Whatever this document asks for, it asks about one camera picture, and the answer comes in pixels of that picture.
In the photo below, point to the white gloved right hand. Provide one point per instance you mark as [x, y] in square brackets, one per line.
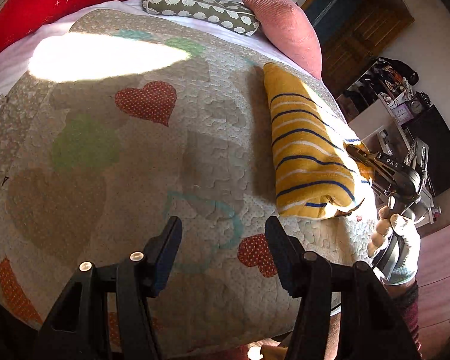
[397, 236]

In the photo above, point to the green hedgehog pattern pillow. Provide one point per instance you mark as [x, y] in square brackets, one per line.
[230, 15]

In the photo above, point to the small round alarm clock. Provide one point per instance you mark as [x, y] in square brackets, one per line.
[416, 107]

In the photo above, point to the dark wooden door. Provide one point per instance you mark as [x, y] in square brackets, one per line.
[352, 33]

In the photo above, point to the dark red sleeve forearm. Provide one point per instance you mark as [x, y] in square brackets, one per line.
[405, 297]

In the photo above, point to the white square clock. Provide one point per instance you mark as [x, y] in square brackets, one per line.
[402, 114]

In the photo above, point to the pink corduroy pillow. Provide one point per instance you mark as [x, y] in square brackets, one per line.
[287, 27]

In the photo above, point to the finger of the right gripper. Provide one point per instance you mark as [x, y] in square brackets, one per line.
[361, 156]
[347, 210]

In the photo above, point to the quilted heart pattern bedspread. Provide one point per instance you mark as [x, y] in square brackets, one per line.
[120, 124]

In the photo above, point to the white shelf cabinet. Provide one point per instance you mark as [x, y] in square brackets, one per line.
[368, 108]

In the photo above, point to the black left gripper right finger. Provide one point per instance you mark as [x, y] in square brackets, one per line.
[370, 325]

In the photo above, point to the yellow striped knit sweater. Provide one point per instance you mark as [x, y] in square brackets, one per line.
[313, 171]

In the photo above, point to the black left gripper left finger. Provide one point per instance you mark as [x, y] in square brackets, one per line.
[103, 312]

